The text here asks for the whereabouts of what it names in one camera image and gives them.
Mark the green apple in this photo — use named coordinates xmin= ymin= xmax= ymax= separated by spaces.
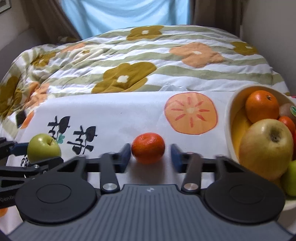
xmin=282 ymin=161 xmax=296 ymax=197
xmin=27 ymin=133 xmax=61 ymax=164

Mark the small orange tangerine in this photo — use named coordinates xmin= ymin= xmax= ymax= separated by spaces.
xmin=131 ymin=133 xmax=166 ymax=165

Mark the large yellow apple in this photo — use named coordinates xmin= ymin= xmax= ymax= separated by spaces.
xmin=238 ymin=119 xmax=293 ymax=181

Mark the red tomato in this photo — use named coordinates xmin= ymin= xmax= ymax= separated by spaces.
xmin=292 ymin=131 xmax=296 ymax=160

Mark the black phone on bed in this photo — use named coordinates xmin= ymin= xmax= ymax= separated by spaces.
xmin=16 ymin=110 xmax=27 ymax=128

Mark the white fruit print cloth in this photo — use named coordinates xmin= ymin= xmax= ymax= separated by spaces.
xmin=0 ymin=90 xmax=296 ymax=235

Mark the cream fruit bowl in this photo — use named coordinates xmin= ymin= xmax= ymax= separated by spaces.
xmin=224 ymin=84 xmax=296 ymax=211

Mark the orange in bowl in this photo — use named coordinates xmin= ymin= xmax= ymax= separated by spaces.
xmin=245 ymin=90 xmax=280 ymax=123

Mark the grey headboard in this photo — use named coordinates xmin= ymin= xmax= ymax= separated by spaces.
xmin=0 ymin=28 xmax=42 ymax=80

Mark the brown kiwi with sticker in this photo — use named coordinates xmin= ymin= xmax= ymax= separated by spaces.
xmin=279 ymin=103 xmax=296 ymax=124

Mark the floral striped duvet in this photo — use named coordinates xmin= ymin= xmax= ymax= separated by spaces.
xmin=1 ymin=25 xmax=288 ymax=140

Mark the left brown curtain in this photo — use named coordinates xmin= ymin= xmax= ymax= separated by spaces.
xmin=21 ymin=0 xmax=81 ymax=44

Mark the brown curtain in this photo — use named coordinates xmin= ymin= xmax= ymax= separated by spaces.
xmin=21 ymin=0 xmax=81 ymax=44
xmin=189 ymin=0 xmax=244 ymax=37

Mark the blue cloth on window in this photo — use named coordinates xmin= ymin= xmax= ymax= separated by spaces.
xmin=61 ymin=0 xmax=190 ymax=39

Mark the right brown curtain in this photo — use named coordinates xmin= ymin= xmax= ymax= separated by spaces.
xmin=189 ymin=0 xmax=244 ymax=37

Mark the framed wall picture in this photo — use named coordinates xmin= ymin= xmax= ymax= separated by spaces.
xmin=0 ymin=0 xmax=11 ymax=13

